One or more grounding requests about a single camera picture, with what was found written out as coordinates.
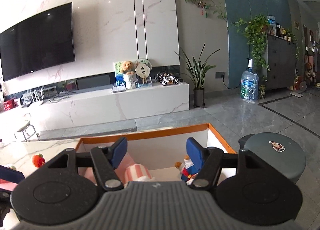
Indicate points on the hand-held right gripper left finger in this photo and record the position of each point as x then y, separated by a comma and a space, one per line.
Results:
119, 152

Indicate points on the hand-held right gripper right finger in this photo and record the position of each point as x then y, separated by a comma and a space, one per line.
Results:
193, 153

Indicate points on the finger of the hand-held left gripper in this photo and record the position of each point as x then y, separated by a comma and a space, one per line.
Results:
11, 174

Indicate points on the pink fabric pouch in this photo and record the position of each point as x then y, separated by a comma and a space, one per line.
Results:
127, 161

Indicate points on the blue white sailor plush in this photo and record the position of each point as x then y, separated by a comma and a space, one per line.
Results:
186, 171

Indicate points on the pink white striped plush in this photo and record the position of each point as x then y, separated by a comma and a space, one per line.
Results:
137, 173

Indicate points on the red strawberry plush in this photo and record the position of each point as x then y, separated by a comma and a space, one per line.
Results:
38, 161

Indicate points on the orange cardboard box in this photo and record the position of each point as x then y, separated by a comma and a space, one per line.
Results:
150, 151

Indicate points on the white marble TV cabinet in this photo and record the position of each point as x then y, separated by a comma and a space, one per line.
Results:
112, 104

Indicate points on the white metal stool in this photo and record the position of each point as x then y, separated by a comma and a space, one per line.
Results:
25, 126

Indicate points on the long-leaf potted plant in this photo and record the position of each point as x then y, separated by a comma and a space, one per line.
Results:
198, 98

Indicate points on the grey laptop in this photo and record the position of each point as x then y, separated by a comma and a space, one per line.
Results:
118, 89

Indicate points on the red gift box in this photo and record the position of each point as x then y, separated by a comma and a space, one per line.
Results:
10, 104

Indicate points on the white wrapped flower pot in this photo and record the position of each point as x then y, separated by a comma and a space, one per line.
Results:
130, 81

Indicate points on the small blue painting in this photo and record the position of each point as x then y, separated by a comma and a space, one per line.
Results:
119, 78

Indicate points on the black white toy car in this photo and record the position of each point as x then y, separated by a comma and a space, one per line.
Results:
168, 79

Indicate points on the white router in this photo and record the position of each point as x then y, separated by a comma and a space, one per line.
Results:
37, 98

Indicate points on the dark green trash bin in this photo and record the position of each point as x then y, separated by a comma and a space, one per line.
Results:
275, 165

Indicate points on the red pot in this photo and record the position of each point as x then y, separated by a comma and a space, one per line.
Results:
70, 85

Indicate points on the blue water jug with pump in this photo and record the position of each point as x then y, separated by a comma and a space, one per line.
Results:
249, 87

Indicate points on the brown teddy bear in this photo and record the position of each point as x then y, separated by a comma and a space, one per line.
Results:
127, 66

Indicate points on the round paper fan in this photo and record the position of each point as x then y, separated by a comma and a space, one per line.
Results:
143, 68

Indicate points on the green tin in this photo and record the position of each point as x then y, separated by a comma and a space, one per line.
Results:
262, 92

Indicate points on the white floor scale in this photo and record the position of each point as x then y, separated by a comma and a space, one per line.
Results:
296, 94

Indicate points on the dark grey drawer cabinet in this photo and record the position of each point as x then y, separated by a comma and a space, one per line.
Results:
281, 62

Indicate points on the black television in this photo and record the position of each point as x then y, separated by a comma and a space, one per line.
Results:
37, 42

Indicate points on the trailing pothos plant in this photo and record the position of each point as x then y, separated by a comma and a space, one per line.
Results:
257, 29

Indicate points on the hallway storage shelf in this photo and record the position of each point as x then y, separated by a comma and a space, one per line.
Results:
312, 67

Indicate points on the clear water bottle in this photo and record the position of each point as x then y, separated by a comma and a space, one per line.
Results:
271, 23

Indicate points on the grey wall socket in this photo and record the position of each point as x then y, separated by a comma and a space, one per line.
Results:
220, 74

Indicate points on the small wall frame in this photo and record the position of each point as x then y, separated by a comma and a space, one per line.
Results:
296, 24

